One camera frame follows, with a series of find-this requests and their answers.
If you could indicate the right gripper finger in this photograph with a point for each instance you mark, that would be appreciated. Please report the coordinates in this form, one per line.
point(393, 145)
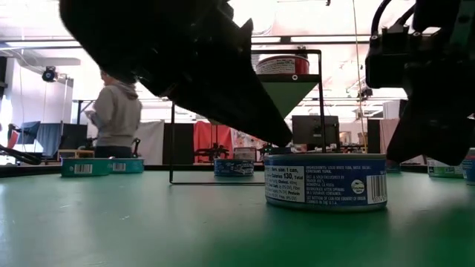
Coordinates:
point(434, 137)

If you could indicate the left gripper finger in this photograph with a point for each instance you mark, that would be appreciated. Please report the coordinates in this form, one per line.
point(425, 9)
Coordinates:
point(237, 96)

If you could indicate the white green-label can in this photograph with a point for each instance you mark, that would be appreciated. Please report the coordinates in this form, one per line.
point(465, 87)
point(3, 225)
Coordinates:
point(443, 170)

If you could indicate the red white-label can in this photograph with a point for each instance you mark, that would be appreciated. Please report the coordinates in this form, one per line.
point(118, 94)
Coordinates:
point(282, 65)

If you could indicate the blue fish-print can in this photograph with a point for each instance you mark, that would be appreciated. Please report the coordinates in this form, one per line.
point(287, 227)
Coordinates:
point(234, 167)

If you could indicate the white blue-label can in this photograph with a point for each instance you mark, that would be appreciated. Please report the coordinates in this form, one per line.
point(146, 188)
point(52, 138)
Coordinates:
point(326, 181)

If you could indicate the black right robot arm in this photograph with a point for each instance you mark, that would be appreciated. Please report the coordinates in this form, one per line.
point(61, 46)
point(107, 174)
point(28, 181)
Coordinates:
point(445, 11)

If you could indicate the silver-lid seafood can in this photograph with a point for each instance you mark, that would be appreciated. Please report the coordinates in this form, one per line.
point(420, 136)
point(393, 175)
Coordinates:
point(86, 167)

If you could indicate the pink curtain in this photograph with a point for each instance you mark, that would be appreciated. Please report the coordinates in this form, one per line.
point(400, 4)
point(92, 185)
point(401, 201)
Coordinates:
point(387, 133)

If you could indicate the floral cloth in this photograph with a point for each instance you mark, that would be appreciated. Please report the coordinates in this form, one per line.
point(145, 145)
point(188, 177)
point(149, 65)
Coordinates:
point(245, 142)

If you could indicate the white cylindrical column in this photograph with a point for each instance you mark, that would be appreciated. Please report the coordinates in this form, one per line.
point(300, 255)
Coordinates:
point(389, 109)

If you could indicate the white storage box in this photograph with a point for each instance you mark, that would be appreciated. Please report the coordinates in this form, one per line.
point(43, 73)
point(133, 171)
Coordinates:
point(245, 154)

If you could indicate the red curtain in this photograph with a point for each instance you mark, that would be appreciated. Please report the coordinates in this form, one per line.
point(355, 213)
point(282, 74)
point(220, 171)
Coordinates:
point(204, 144)

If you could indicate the black panel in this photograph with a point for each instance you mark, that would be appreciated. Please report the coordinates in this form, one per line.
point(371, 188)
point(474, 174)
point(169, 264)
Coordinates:
point(74, 135)
point(373, 135)

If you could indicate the black background robot arms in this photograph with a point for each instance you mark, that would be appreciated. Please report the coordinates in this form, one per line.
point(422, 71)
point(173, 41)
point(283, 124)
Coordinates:
point(213, 152)

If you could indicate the background robot green lights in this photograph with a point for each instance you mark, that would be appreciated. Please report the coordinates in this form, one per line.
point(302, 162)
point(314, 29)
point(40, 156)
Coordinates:
point(136, 146)
point(274, 150)

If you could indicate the black curtain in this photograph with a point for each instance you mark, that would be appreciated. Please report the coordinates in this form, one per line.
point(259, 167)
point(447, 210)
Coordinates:
point(182, 144)

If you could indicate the black monitor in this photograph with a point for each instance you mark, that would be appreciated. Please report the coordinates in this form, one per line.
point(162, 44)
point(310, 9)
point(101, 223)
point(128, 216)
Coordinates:
point(311, 130)

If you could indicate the person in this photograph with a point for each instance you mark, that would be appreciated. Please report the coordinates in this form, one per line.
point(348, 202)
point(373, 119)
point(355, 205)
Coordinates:
point(117, 115)

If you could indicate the white curtain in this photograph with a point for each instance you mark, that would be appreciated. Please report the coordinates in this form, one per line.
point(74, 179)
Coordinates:
point(152, 141)

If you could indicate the ceiling light strip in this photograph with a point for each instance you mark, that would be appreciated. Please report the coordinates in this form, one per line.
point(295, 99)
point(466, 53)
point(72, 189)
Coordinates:
point(44, 43)

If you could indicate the teal can silver lid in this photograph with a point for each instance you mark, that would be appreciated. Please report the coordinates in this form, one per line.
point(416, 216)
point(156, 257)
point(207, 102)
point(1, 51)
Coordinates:
point(128, 166)

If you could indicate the wooden background table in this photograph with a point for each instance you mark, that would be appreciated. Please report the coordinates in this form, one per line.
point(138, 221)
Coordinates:
point(76, 153)

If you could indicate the blue-grey curtain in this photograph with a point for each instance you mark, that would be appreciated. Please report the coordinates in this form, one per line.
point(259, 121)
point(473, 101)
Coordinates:
point(48, 137)

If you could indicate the small background monitor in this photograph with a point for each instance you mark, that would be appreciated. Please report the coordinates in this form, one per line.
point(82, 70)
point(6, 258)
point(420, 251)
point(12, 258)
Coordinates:
point(29, 132)

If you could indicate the green table mat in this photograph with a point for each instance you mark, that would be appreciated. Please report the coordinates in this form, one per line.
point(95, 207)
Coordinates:
point(148, 230)

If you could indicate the red black background robot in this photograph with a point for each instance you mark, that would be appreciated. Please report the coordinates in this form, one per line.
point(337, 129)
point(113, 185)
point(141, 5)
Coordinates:
point(15, 155)

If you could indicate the wooden shelf black metal frame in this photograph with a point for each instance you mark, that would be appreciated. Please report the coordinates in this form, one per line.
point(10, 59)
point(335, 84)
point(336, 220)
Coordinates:
point(289, 92)

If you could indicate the ceiling-mounted camera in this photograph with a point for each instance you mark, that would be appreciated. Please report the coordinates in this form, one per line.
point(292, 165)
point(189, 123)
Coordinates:
point(49, 74)
point(365, 92)

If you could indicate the black metal stand frame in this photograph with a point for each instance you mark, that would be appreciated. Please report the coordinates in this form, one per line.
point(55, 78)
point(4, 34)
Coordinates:
point(79, 111)

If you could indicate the black metal table frame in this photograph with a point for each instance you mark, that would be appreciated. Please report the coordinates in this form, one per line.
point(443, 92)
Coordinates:
point(22, 171)

